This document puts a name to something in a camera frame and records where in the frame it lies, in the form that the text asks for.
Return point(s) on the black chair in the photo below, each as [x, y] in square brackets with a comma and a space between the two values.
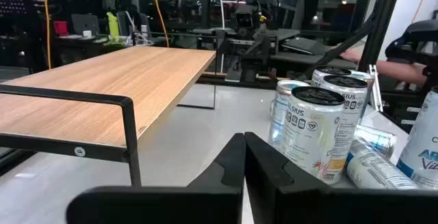
[410, 39]

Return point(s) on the white Celsius can pineapple print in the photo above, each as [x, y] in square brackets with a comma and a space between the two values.
[354, 114]
[308, 138]

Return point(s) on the yellow tape tag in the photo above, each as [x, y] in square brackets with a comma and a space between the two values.
[263, 18]

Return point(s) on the person's hand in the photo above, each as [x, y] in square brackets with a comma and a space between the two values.
[349, 55]

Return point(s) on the wooden shelf black metal legs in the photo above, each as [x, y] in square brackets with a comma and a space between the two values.
[102, 90]

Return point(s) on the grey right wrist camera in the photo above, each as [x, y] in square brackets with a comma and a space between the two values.
[244, 19]

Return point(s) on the grey desk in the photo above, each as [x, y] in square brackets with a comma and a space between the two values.
[308, 60]

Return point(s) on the grey laptop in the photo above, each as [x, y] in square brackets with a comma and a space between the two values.
[85, 23]

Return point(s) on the green bottle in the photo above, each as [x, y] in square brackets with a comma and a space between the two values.
[113, 25]

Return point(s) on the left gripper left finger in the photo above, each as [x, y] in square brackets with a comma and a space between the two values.
[205, 203]

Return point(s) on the black flat pad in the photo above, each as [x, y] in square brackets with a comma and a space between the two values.
[301, 46]

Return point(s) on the person's forearm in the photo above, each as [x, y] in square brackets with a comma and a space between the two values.
[400, 71]

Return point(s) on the red object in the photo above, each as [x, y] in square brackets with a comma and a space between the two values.
[61, 28]

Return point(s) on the black aluminium table frame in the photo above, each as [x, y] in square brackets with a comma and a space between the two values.
[374, 25]

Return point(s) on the black desk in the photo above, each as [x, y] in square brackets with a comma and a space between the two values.
[89, 49]

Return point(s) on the white adapter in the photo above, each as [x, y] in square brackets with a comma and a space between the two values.
[87, 34]

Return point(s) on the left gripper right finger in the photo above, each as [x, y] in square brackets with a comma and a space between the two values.
[291, 203]

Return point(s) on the silver metal bracket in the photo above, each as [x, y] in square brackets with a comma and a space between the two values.
[375, 87]

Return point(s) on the white Celsius can blue palm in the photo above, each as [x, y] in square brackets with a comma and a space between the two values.
[422, 142]
[373, 169]

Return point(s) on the white Celsius can red print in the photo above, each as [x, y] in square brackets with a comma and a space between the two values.
[330, 70]

